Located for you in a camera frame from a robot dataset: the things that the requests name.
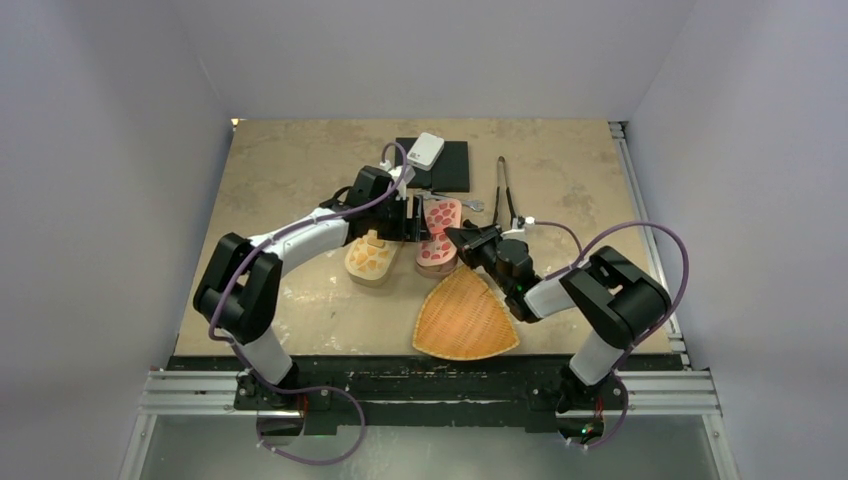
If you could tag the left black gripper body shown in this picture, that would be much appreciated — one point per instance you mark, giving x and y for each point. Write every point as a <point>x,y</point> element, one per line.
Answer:
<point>393,224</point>

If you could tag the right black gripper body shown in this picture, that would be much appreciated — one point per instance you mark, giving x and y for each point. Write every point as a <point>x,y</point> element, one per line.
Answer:
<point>482,250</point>

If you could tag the pink lunch box lid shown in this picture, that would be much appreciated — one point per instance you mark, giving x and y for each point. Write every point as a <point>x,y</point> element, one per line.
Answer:
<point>440,214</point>

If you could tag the beige lunch box lid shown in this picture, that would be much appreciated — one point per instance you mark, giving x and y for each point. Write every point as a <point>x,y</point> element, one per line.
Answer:
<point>372,246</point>

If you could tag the pink lunch box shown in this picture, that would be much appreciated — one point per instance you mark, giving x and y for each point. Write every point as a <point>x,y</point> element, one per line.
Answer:
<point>436,269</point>

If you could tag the black metal tongs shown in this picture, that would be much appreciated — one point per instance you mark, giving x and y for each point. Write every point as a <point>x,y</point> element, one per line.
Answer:
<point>503,192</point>

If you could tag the beige lunch box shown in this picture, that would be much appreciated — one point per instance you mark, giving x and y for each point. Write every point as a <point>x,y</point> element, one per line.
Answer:
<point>371,273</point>

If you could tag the woven bamboo basket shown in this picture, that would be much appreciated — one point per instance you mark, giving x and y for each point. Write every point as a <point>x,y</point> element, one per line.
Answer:
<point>462,319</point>

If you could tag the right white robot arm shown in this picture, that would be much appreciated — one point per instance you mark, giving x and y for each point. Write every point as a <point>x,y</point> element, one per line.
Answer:
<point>619,300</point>

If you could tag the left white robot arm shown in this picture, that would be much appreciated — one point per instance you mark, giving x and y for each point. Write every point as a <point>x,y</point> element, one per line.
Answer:
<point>239,288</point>

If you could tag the white small box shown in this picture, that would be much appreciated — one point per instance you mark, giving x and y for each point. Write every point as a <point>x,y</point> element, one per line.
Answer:
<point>425,151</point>

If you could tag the silver wrench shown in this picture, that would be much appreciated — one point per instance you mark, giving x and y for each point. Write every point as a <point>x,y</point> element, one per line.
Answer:
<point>474,205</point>

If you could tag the black foam block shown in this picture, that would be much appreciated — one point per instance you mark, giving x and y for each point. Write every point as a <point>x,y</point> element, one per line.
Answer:
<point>450,172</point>

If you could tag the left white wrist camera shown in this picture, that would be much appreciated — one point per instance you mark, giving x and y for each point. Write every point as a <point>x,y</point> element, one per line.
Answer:
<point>401,176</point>

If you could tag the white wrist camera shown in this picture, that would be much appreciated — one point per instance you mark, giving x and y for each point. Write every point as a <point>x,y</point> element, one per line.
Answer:
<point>517,228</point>
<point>401,176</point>

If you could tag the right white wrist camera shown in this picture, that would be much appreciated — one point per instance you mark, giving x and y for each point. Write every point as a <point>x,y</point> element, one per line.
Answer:
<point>517,228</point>

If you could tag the black table front frame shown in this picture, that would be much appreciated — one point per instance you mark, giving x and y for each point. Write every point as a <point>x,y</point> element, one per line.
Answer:
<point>314,368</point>

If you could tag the aluminium rail right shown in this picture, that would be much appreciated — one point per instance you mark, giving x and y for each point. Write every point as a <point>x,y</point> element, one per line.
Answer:
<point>647,234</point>

